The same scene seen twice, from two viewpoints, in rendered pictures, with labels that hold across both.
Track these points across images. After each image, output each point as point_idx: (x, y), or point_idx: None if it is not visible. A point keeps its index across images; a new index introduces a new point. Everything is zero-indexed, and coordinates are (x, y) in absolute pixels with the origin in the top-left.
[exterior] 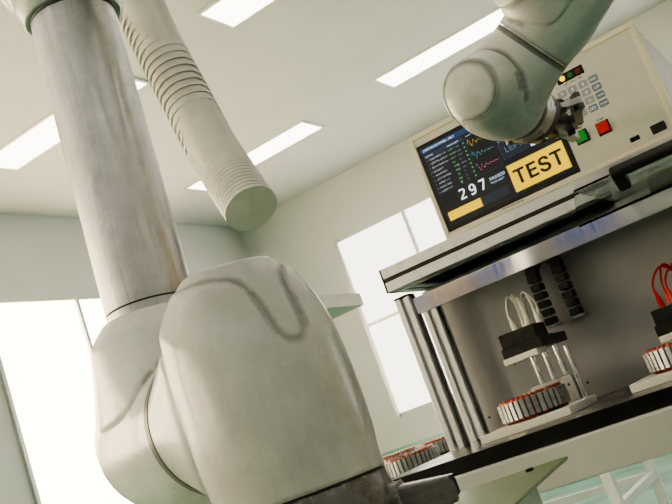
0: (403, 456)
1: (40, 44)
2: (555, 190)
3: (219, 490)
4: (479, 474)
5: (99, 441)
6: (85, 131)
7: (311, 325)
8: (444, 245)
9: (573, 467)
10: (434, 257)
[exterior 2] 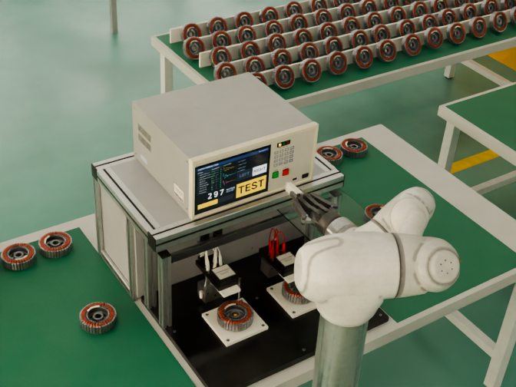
0: (107, 322)
1: (351, 339)
2: (260, 204)
3: None
4: (276, 386)
5: None
6: (356, 378)
7: None
8: (197, 227)
9: (310, 376)
10: (189, 233)
